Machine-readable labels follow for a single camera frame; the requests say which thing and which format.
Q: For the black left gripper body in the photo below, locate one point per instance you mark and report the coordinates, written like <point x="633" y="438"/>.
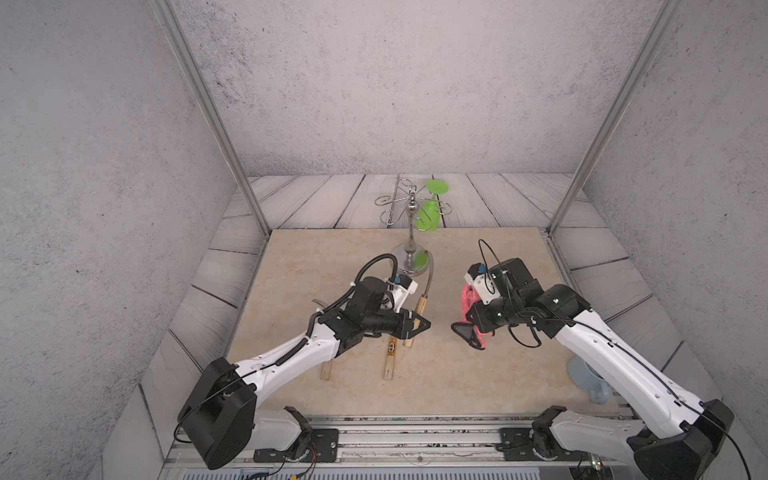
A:
<point x="385" y="321"/>

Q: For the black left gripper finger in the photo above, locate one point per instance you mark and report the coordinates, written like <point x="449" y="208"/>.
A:
<point x="415" y="331"/>
<point x="419" y="320"/>

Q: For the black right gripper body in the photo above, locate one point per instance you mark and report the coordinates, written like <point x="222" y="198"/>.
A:
<point x="498" y="312"/>

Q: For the small sickle wooden handle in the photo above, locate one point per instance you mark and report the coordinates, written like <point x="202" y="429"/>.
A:
<point x="390" y="359"/>
<point x="422" y="302"/>
<point x="324" y="335"/>

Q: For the pink fluffy rag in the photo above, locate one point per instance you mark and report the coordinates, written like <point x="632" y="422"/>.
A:
<point x="468" y="298"/>

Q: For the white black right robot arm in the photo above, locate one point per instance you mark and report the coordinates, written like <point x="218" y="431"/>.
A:
<point x="676" y="434"/>

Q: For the chrome glass holder stand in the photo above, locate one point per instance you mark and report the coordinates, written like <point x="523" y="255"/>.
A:
<point x="404" y="203"/>

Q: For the light blue ceramic mug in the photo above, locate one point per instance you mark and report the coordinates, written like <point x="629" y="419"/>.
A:
<point x="588" y="380"/>

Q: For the green plastic goblet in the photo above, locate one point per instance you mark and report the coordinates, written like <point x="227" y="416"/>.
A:
<point x="432" y="209"/>

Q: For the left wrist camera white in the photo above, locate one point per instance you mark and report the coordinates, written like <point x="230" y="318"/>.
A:
<point x="399" y="289"/>

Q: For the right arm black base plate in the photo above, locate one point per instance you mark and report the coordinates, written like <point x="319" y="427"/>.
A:
<point x="517" y="444"/>

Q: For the aluminium mounting rail base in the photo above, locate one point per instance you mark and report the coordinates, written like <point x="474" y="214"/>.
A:
<point x="392" y="447"/>

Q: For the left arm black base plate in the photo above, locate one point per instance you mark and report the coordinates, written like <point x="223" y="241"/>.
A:
<point x="320" y="445"/>

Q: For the right aluminium frame post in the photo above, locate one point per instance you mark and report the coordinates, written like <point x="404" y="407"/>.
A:
<point x="638" y="68"/>

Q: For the aluminium frame post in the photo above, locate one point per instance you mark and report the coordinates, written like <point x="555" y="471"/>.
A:
<point x="178" y="42"/>
<point x="638" y="68"/>

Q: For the left aluminium frame post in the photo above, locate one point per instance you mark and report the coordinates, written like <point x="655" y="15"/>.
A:
<point x="178" y="42"/>

